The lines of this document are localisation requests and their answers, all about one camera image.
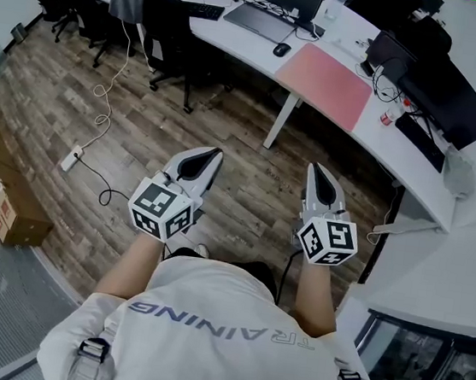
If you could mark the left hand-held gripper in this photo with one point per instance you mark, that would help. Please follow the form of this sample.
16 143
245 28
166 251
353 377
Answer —
161 203

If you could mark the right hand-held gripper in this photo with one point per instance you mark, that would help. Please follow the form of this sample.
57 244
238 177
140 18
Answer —
328 239

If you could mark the pink desk mat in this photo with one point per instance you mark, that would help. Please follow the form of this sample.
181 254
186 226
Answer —
324 83

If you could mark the person's right forearm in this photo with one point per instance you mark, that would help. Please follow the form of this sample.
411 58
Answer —
315 297

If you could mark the person's left forearm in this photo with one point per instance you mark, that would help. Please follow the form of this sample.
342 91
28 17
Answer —
131 266

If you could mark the black computer mouse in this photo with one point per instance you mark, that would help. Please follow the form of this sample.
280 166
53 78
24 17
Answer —
281 49

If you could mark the white desk leg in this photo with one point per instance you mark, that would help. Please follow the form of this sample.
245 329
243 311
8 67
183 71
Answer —
281 121

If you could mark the person's left white shoe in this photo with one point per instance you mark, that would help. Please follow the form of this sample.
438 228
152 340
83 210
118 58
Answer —
201 249

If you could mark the red label plastic bottle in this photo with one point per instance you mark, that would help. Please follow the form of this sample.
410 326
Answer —
391 114

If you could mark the person's black shorts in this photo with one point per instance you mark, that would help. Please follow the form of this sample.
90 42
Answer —
253 273

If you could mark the black keyboard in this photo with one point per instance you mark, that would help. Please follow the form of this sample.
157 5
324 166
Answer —
420 142
206 11

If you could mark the clear plastic bag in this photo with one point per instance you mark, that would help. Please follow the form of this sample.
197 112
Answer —
459 173

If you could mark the grey closed laptop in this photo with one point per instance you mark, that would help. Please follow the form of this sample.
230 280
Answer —
258 21

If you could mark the clear water bottle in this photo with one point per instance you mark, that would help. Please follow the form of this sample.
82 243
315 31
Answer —
334 6

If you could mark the person's white t-shirt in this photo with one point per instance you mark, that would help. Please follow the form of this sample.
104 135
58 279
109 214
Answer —
209 353

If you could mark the stack of brown cardboard boxes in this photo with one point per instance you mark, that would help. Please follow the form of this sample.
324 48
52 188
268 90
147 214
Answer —
0 194

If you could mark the grey waste bin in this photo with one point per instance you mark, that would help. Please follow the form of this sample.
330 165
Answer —
18 33

